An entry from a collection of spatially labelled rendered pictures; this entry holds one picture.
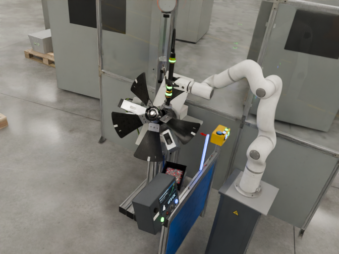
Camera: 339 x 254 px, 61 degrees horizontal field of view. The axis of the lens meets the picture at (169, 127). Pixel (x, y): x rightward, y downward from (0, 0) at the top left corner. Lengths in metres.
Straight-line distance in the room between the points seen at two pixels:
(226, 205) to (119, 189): 1.47
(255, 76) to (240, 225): 1.04
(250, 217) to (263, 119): 0.69
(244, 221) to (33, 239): 1.84
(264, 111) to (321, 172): 1.24
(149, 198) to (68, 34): 3.56
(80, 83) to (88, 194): 2.20
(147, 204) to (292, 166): 1.73
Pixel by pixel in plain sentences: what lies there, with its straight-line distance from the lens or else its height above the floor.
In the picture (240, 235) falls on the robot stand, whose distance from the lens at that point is 2.22.
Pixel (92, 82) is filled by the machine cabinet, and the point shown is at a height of 0.32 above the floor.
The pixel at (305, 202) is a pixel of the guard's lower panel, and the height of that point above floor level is 0.38.
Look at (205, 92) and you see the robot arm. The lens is 1.88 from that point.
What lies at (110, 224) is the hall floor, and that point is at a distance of 2.94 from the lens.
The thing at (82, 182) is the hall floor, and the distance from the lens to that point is 3.34.
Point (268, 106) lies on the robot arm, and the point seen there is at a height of 1.58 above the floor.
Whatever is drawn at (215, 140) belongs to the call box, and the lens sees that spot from 2.32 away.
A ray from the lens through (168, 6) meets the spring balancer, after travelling 2.57.
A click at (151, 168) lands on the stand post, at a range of 2.66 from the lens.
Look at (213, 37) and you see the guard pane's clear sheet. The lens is 2.59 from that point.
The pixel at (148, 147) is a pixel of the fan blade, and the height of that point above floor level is 1.01.
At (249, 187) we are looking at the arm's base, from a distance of 2.01.
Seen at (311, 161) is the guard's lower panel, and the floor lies 0.84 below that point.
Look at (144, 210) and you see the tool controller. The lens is 1.46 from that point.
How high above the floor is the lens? 2.32
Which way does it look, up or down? 33 degrees down
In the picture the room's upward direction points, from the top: 7 degrees clockwise
